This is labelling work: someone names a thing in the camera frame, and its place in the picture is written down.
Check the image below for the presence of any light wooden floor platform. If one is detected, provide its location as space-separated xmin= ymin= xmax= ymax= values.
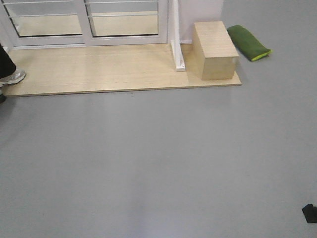
xmin=2 ymin=44 xmax=241 ymax=97

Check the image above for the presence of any black trouser leg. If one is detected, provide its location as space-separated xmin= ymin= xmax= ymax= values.
xmin=0 ymin=45 xmax=16 ymax=78

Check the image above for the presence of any white triangular support bracket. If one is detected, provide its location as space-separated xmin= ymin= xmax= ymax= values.
xmin=169 ymin=0 xmax=186 ymax=72

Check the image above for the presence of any white fixed glass door panel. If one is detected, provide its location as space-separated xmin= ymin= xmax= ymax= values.
xmin=0 ymin=0 xmax=85 ymax=47

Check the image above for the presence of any grey sneaker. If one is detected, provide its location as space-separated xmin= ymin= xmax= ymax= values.
xmin=0 ymin=68 xmax=26 ymax=87

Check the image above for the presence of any green sandbag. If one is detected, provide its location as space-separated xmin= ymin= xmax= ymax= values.
xmin=227 ymin=25 xmax=272 ymax=61

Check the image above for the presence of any white sliding glass door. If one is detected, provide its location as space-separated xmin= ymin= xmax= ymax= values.
xmin=76 ymin=0 xmax=169 ymax=46

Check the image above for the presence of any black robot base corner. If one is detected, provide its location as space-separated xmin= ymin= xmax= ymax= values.
xmin=302 ymin=204 xmax=317 ymax=224

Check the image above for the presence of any light wooden box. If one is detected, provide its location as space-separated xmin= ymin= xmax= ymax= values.
xmin=192 ymin=21 xmax=239 ymax=80

